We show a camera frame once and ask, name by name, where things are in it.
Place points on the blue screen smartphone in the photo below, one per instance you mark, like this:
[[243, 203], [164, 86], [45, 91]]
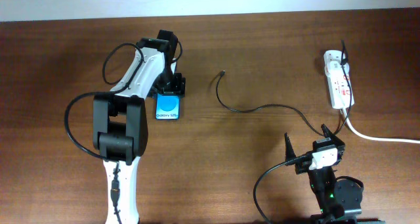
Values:
[[167, 107]]

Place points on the white power strip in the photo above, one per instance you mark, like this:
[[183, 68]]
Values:
[[337, 79]]

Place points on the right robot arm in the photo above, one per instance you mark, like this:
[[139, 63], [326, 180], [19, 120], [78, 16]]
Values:
[[339, 198]]

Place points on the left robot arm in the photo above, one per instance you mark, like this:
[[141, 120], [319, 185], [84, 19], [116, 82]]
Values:
[[120, 128]]

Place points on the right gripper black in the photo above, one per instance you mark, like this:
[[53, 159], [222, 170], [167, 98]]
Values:
[[305, 165]]

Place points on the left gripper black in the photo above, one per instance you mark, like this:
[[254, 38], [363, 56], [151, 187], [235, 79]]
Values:
[[176, 88]]

